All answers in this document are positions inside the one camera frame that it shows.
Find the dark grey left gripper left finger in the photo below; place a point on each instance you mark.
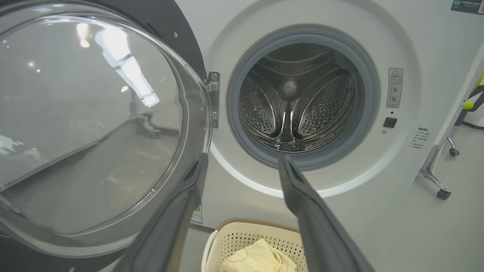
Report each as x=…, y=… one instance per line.
x=170, y=234

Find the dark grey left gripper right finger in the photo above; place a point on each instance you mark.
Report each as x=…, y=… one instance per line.
x=321, y=234

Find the cream bear print garment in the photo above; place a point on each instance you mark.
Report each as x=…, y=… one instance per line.
x=257, y=257

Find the black rimmed glass washer door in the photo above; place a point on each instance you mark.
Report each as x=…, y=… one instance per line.
x=94, y=113

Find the washing machine drum with laundry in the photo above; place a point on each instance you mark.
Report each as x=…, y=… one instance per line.
x=325, y=102

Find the silver door hinge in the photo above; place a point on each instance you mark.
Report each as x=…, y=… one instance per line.
x=213, y=98

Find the white front-load washing machine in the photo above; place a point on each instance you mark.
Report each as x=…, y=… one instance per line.
x=416, y=37

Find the blue energy label sticker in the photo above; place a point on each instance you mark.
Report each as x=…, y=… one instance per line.
x=196, y=214

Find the cream perforated basket brown rim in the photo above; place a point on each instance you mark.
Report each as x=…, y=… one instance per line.
x=242, y=238

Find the grey metal leg with caster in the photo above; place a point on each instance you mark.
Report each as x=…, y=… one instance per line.
x=453, y=149
x=429, y=170

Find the small printed text sticker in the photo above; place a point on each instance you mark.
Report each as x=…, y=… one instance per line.
x=420, y=138

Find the grey warning sticker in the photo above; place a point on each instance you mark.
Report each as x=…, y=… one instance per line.
x=394, y=87

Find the dark blue panel label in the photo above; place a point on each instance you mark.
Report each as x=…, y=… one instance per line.
x=467, y=5

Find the black frame with yellow knobs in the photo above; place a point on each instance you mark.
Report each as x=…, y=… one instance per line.
x=469, y=109

